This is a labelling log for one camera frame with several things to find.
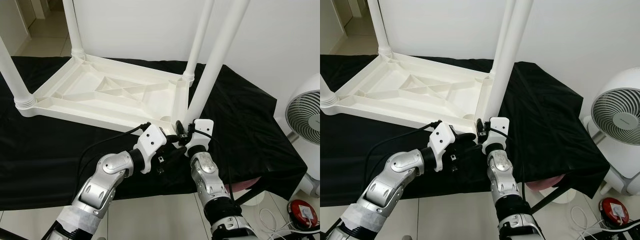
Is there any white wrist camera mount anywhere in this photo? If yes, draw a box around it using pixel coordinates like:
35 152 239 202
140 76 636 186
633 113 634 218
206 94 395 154
186 119 216 157
132 125 169 175
482 116 511 154
428 122 457 173

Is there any pink object under table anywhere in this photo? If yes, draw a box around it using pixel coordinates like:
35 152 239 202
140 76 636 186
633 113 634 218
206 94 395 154
225 176 262 191
527 173 567 190

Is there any white plastic children tabletop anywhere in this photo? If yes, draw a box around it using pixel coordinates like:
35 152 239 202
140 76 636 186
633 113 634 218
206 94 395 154
14 54 194 137
320 52 494 135

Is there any white floor cable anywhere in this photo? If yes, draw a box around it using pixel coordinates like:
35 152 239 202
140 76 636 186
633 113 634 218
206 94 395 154
570 202 640 239
259 206 303 237

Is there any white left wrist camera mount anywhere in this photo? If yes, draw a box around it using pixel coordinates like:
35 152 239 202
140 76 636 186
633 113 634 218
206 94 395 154
428 122 457 173
132 125 169 175

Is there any black table cloth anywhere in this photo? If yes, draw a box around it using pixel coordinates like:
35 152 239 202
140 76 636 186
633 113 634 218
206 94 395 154
320 53 612 207
0 55 308 211

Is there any red round floor device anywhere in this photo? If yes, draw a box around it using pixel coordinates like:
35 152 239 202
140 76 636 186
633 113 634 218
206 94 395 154
289 199 319 227
600 196 630 224

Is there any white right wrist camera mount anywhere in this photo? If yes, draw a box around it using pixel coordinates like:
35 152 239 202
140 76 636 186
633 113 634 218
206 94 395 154
186 119 216 157
482 116 511 154

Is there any white round fan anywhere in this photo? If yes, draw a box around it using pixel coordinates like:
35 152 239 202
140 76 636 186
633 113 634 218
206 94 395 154
581 67 640 197
284 75 320 197

